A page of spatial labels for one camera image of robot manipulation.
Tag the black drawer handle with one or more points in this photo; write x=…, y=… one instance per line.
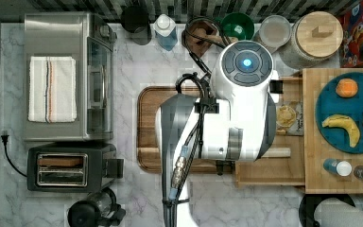
x=224, y=167

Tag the yellow banana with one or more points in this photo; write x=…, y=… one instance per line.
x=345, y=122

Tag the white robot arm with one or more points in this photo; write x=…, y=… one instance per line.
x=233, y=119

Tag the blue soap bottle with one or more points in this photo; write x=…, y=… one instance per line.
x=165, y=32

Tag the white striped towel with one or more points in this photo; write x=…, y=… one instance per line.
x=52, y=90

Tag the blue round plate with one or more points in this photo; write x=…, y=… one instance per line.
x=330, y=103

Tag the wooden utensil holder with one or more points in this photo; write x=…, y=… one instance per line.
x=200, y=34

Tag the wooden cabinet top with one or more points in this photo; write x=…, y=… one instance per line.
x=316, y=148

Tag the jar with wooden lid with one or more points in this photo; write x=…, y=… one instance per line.
x=315, y=37

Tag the dark wooden tray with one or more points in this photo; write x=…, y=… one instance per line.
x=148, y=154

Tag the orange fruit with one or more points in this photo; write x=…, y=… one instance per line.
x=347, y=88

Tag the clear lidded container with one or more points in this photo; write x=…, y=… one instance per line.
x=274, y=32

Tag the snack bag in drawer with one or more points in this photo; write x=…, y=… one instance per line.
x=289, y=118

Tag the green bowl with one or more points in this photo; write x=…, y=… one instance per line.
x=237, y=26

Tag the red cereal box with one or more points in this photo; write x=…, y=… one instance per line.
x=351, y=51

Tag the stainless toaster oven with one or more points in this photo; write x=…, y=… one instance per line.
x=89, y=40

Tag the blue bottle white cap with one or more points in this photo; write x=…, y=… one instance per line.
x=339, y=167

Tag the black cup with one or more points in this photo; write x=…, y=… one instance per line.
x=135, y=21

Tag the black two-slot toaster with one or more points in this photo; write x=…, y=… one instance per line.
x=73, y=167

